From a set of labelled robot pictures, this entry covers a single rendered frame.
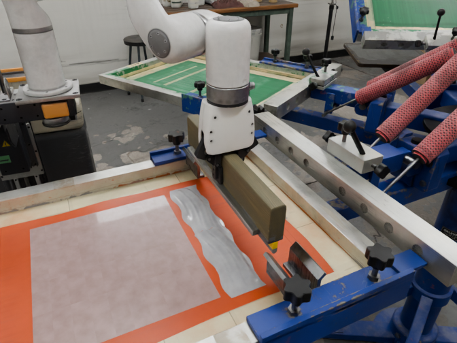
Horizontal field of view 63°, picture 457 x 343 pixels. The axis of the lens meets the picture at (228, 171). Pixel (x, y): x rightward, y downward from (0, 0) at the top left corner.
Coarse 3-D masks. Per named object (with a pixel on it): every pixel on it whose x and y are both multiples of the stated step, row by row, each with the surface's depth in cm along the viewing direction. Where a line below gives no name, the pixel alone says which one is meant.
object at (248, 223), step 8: (192, 152) 85; (200, 160) 82; (208, 168) 80; (208, 176) 78; (216, 184) 74; (224, 192) 72; (232, 200) 70; (232, 208) 69; (240, 208) 68; (240, 216) 66; (248, 216) 66; (248, 224) 64; (256, 232) 63
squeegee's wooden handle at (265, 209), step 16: (192, 128) 84; (192, 144) 87; (224, 160) 71; (240, 160) 70; (224, 176) 73; (240, 176) 66; (256, 176) 65; (240, 192) 67; (256, 192) 62; (272, 192) 62; (256, 208) 62; (272, 208) 58; (256, 224) 64; (272, 224) 59; (272, 240) 62
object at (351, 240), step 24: (120, 168) 96; (144, 168) 96; (168, 168) 99; (264, 168) 99; (24, 192) 87; (48, 192) 88; (72, 192) 90; (288, 192) 90; (312, 192) 87; (312, 216) 83; (336, 216) 79; (336, 240) 77; (360, 240) 73; (360, 264) 71; (216, 336) 55; (240, 336) 55
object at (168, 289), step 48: (192, 240) 78; (240, 240) 78; (288, 240) 78; (48, 288) 67; (96, 288) 67; (144, 288) 67; (192, 288) 67; (0, 336) 59; (48, 336) 59; (96, 336) 59; (144, 336) 59
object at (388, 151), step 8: (384, 144) 96; (384, 152) 92; (392, 152) 92; (400, 152) 92; (384, 160) 90; (392, 160) 92; (400, 160) 93; (352, 168) 86; (392, 168) 93; (400, 168) 95; (368, 176) 90
